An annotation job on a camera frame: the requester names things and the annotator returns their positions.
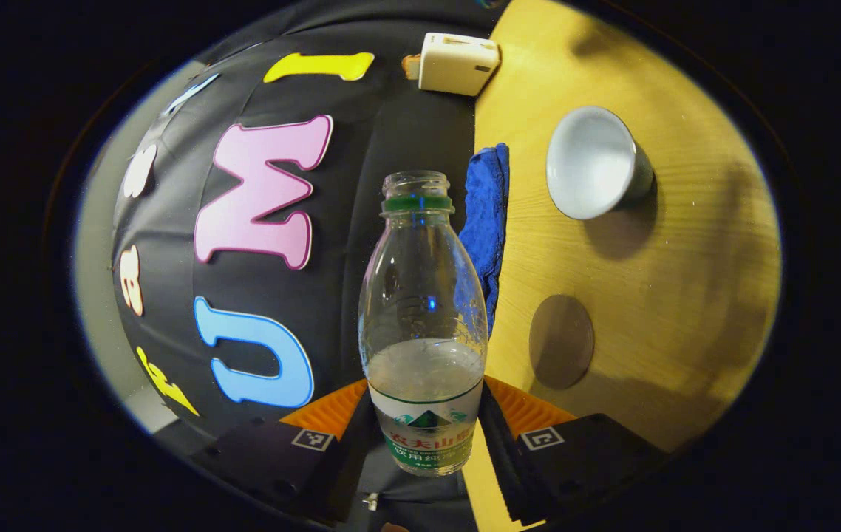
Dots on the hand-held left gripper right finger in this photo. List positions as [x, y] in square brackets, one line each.
[498, 443]

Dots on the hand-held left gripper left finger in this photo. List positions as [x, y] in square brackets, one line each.
[350, 458]

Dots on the round brown coaster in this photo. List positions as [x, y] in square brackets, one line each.
[561, 341]

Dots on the clear plastic water bottle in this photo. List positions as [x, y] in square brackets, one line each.
[424, 310]

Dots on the white teacup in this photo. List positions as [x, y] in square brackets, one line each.
[590, 162]

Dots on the small white tag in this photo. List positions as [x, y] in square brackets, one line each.
[371, 502]

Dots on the blue folded cloth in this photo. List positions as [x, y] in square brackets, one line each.
[485, 214]

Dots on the black backdrop cloth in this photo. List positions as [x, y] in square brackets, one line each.
[369, 140]

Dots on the white toaster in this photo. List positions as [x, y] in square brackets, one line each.
[457, 65]

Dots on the toasted bread slice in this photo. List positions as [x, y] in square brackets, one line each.
[412, 66]

